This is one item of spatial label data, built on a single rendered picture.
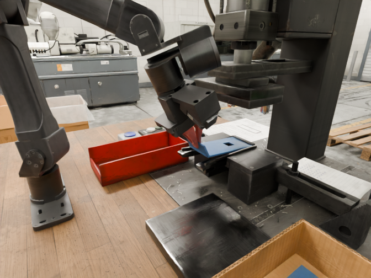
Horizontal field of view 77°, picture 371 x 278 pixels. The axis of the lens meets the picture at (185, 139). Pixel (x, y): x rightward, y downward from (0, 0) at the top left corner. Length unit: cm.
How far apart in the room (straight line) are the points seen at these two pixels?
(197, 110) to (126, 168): 30
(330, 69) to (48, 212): 71
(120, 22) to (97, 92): 458
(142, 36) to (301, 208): 45
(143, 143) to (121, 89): 436
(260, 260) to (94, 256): 26
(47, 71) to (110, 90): 111
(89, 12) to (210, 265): 42
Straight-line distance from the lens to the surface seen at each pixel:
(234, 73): 46
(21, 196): 66
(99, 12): 42
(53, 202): 58
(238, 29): 48
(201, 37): 41
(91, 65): 491
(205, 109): 36
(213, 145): 56
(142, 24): 40
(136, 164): 61
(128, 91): 511
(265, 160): 53
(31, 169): 54
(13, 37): 50
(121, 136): 81
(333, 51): 68
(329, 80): 70
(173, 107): 41
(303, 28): 57
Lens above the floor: 122
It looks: 22 degrees down
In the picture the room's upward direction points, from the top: straight up
